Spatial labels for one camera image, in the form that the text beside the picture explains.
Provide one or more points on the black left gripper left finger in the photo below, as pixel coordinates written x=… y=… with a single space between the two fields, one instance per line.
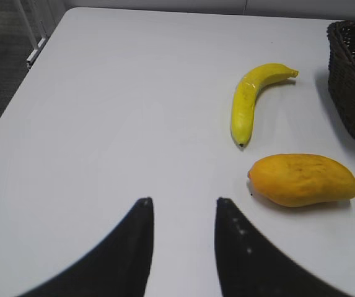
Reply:
x=118 y=266

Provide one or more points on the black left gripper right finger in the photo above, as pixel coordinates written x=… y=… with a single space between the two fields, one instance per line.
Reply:
x=248 y=264

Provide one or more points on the black wicker basket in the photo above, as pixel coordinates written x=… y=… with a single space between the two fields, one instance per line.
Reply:
x=341 y=66

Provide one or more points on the orange yellow mango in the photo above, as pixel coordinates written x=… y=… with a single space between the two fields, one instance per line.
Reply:
x=300 y=179

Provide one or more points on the yellow banana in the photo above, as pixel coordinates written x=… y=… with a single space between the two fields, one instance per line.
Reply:
x=245 y=96

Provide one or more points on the white metal frame leg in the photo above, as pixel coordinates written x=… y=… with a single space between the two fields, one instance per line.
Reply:
x=39 y=32

